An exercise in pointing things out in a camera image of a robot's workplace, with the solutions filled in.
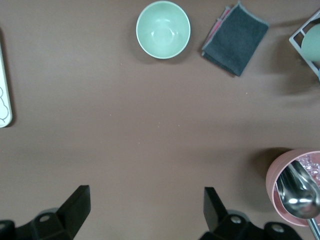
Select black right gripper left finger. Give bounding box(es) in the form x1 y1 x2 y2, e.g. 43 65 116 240
0 184 91 240

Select clear ice pieces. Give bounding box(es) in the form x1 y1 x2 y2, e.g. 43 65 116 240
298 154 320 186

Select pale green bowl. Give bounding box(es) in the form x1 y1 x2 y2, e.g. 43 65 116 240
135 0 192 60

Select white wire rack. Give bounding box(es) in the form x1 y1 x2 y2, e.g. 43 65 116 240
288 9 320 82

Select pink bowl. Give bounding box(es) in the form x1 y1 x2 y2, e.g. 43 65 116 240
265 148 320 228

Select beige bear print tray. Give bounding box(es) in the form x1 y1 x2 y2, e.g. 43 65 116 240
0 26 13 129

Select pale green cup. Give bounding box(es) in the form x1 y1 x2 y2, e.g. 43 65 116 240
300 23 320 63

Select steel scoop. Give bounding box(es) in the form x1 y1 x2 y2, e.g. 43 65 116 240
276 159 320 240

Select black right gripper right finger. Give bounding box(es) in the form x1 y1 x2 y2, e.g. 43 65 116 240
199 187 303 240

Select folded dark grey cloth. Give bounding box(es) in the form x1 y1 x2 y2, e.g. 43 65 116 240
201 0 270 78

